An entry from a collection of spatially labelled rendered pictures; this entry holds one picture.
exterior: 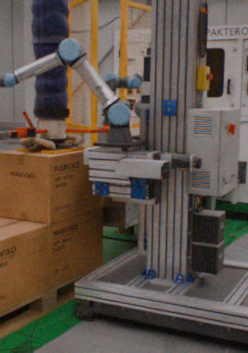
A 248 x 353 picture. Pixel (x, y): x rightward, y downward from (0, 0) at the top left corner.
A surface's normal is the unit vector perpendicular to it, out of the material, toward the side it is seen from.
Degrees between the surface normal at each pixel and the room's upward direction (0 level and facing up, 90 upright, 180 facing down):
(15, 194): 90
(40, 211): 90
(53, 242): 90
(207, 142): 90
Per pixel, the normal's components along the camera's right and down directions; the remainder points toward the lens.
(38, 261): 0.86, 0.10
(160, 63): -0.43, 0.15
